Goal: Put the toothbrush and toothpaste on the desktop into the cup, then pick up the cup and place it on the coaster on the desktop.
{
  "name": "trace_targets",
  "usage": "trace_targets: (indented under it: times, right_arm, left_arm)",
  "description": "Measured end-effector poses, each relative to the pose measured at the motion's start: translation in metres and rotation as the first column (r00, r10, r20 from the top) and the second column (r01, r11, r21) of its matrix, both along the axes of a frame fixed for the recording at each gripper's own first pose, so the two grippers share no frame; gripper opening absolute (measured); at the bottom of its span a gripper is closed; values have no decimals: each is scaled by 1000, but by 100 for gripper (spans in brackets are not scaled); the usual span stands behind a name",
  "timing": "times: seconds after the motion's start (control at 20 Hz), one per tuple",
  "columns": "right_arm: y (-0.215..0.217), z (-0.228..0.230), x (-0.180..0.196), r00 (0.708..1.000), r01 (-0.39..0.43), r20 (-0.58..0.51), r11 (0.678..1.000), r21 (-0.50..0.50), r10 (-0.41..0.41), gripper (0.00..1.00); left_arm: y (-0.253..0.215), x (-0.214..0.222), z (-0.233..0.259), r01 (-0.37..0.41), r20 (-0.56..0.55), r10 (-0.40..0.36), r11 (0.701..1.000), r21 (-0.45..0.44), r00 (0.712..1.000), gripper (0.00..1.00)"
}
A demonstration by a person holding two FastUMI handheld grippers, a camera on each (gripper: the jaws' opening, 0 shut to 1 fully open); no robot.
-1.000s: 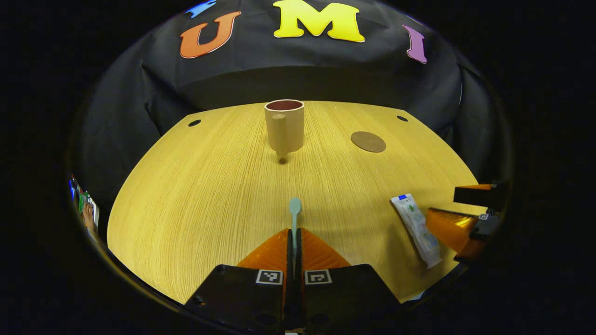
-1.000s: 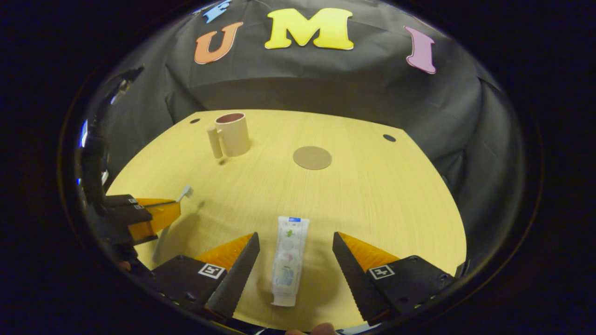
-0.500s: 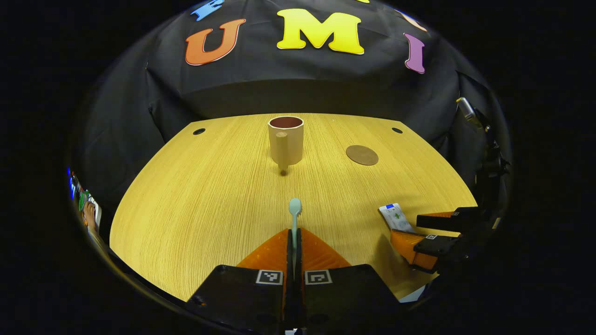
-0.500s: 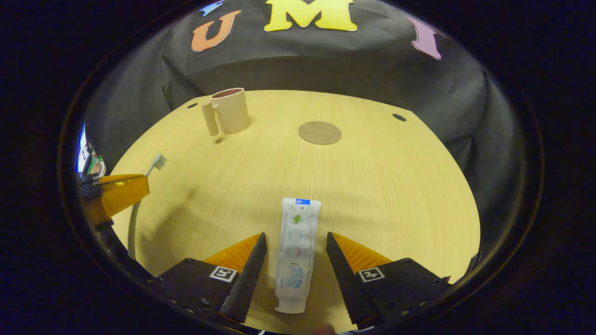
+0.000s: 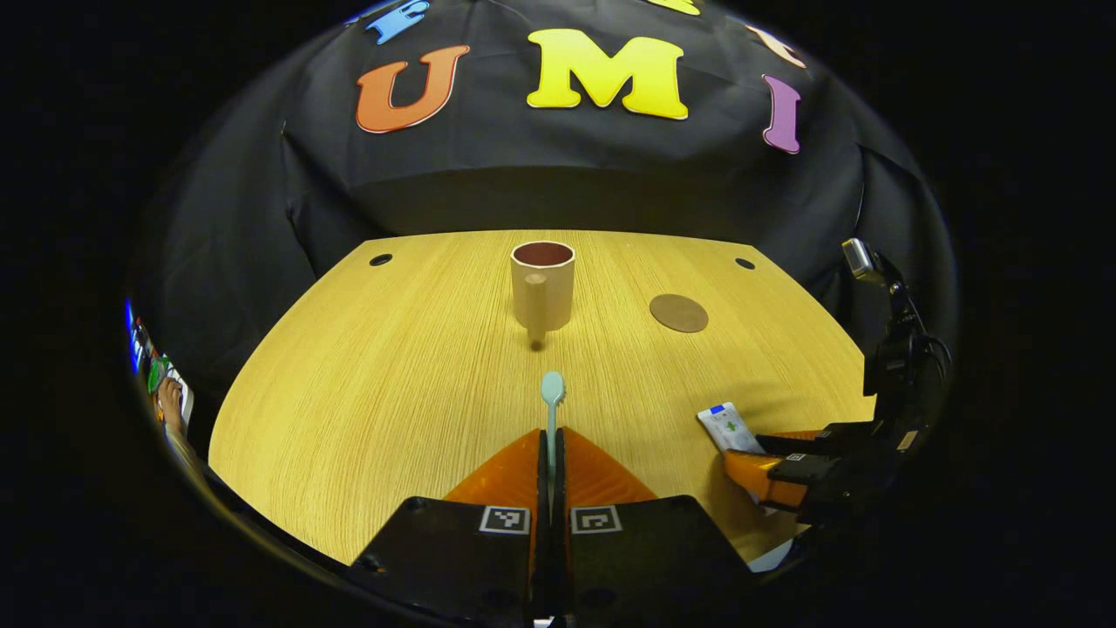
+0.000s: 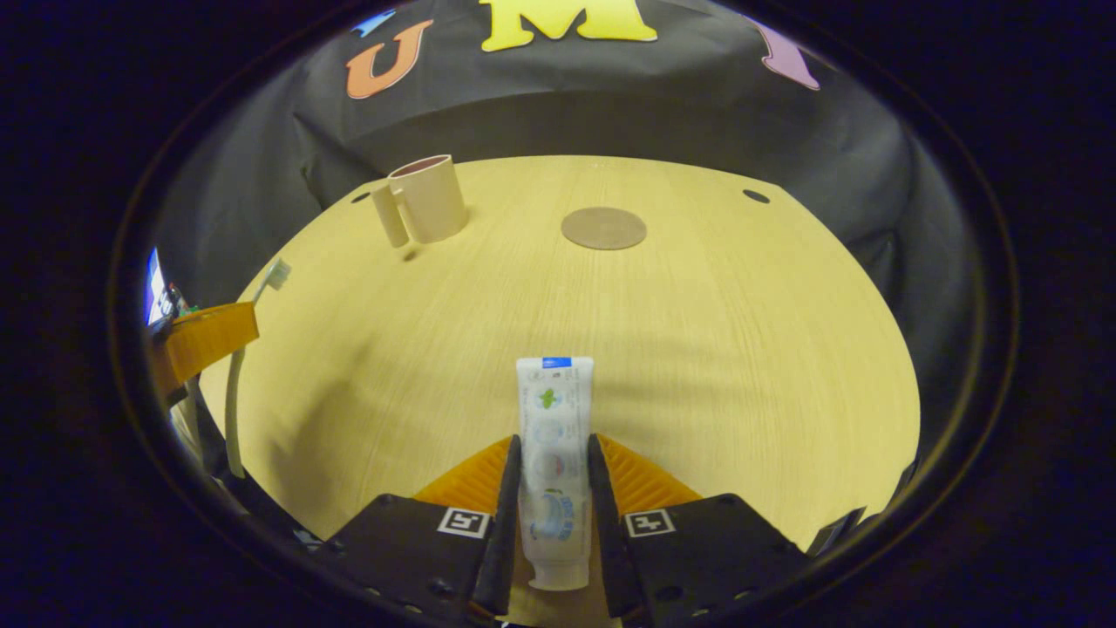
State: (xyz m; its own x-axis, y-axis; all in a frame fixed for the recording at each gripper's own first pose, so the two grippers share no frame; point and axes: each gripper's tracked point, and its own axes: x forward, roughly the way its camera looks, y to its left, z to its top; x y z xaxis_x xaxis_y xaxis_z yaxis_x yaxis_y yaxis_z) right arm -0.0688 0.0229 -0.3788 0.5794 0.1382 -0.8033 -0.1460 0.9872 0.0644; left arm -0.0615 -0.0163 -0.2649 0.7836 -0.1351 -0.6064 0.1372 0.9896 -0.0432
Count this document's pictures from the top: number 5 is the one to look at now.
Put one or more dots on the green packet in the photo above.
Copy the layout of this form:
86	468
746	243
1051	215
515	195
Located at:
155	373

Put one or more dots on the black backdrop cloth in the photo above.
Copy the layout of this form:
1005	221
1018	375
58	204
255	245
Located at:
523	174

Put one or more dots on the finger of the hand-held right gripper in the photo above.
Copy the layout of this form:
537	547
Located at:
798	469
828	436

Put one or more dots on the light green toothbrush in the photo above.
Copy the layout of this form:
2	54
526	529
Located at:
552	388

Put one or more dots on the white keyboard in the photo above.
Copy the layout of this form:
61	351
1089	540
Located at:
186	397

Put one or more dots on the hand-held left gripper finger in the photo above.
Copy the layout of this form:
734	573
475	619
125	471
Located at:
562	523
541	480

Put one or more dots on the beige cup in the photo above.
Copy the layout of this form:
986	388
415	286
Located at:
542	292

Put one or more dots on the round brown coaster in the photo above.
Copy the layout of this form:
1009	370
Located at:
678	313

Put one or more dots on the computer monitor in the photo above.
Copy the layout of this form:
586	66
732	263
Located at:
131	331

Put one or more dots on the white toothpaste tube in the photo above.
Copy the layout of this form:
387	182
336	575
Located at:
728	427

